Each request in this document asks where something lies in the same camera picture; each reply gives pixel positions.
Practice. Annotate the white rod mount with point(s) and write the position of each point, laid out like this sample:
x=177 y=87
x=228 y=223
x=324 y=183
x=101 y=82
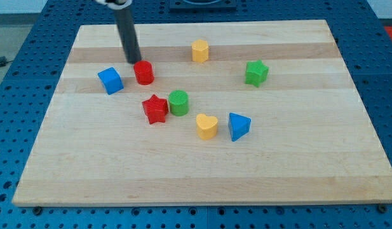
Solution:
x=115 y=4

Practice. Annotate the green cylinder block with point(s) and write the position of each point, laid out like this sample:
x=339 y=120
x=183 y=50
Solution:
x=179 y=102

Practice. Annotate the red cylinder block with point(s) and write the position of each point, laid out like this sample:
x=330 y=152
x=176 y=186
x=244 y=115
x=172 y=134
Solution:
x=143 y=72

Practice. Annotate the red star block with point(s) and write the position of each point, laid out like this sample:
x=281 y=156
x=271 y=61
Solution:
x=155 y=109

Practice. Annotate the blue triangle block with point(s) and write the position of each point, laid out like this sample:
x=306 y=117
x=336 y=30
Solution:
x=238 y=126

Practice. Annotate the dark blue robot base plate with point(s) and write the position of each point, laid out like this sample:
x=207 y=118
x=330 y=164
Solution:
x=181 y=5

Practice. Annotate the green star block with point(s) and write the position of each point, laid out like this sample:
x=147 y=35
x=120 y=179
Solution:
x=256 y=73

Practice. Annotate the yellow hexagon block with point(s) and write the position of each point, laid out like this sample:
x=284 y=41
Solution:
x=200 y=51

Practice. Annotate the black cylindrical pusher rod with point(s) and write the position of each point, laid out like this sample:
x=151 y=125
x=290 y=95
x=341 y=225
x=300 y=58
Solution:
x=128 y=36

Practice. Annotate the light wooden board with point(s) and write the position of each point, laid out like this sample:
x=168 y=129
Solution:
x=310 y=140

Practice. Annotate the yellow heart block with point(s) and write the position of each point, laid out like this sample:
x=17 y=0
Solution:
x=206 y=126

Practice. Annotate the blue cube block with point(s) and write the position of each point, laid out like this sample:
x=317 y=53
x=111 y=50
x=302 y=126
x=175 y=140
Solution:
x=111 y=80

